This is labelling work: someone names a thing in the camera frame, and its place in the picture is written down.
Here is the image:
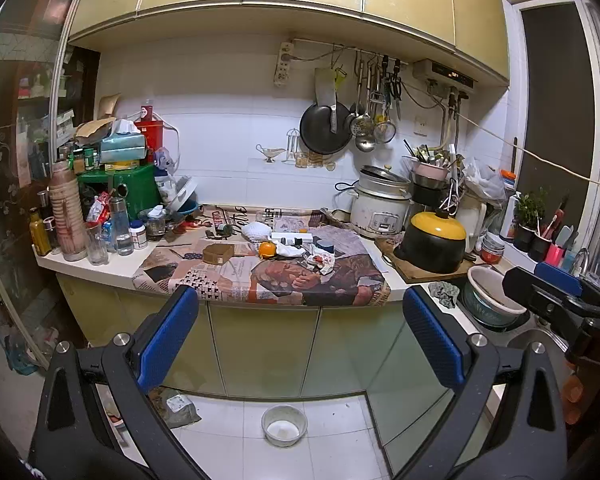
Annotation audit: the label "brown cardboard sleeve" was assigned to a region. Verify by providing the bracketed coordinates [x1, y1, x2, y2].
[202, 243, 235, 266]

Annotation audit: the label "orange peel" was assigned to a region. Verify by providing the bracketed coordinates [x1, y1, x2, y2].
[258, 240, 276, 259]

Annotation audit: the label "pink plastic wrapper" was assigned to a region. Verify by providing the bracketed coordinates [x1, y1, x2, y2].
[304, 249, 336, 275]

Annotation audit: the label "right hand orange glove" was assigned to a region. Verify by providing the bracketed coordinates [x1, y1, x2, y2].
[559, 358, 600, 461]

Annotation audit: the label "white bowl in sink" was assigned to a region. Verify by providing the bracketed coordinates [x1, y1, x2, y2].
[460, 266, 527, 328]

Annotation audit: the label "small potted plant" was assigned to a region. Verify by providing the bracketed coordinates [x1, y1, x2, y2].
[514, 188, 547, 252]

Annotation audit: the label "grey bag on floor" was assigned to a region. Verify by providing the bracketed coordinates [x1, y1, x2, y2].
[148, 387, 201, 429]

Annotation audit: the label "grey dish rag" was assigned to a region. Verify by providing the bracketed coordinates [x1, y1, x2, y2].
[428, 281, 460, 309]

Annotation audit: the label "black pot yellow lid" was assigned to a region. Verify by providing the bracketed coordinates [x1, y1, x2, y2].
[393, 210, 466, 274]

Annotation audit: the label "wooden cutting board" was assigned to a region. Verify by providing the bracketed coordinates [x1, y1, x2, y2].
[374, 238, 474, 284]

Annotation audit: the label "clear drinking glass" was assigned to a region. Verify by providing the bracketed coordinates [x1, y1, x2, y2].
[85, 224, 109, 266]

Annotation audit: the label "pink utensil pot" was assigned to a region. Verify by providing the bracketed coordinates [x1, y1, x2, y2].
[405, 157, 450, 181]

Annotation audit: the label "clear water bottle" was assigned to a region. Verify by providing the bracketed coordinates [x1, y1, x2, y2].
[109, 196, 134, 256]

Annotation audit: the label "yellow oil bottle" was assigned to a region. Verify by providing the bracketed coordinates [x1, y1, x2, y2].
[29, 207, 52, 257]

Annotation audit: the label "white pill jar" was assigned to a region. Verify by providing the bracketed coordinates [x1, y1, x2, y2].
[129, 220, 148, 250]

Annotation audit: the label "white rice cooker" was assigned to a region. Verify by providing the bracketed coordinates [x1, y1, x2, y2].
[350, 165, 412, 238]

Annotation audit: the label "green storage box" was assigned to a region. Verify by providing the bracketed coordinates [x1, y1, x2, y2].
[76, 165, 161, 220]

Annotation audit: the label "stack of paper cups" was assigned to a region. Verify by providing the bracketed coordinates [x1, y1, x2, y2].
[48, 160, 87, 261]

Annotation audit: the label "hanging metal ladle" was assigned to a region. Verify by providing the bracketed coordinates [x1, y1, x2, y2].
[351, 60, 370, 138]

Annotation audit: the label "printed newspaper table cover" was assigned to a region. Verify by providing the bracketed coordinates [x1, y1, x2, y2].
[132, 206, 390, 307]

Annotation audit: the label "teal tissue packs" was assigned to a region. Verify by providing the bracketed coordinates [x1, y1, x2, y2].
[99, 133, 146, 164]

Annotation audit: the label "black hanging wok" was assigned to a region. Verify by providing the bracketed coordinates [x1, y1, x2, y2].
[300, 102, 352, 155]

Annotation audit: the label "red thermos kettle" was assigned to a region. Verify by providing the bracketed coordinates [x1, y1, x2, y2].
[134, 103, 163, 162]

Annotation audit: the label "white power strip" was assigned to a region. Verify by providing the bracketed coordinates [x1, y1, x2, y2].
[273, 41, 294, 88]

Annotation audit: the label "stretched clothesline rope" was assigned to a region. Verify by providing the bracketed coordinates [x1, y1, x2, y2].
[404, 81, 600, 195]

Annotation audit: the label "wall water heater unit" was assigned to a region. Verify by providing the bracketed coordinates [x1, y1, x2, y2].
[412, 58, 476, 92]

